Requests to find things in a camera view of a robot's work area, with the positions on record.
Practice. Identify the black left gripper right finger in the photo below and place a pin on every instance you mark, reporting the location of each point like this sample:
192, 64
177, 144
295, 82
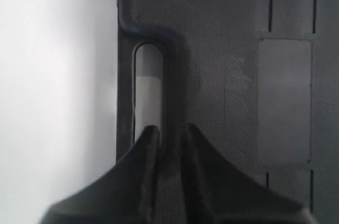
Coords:
215, 191

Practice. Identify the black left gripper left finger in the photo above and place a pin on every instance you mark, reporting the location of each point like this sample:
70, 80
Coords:
125, 194

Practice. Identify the black plastic carry case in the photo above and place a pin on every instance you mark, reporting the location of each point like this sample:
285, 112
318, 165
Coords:
258, 77

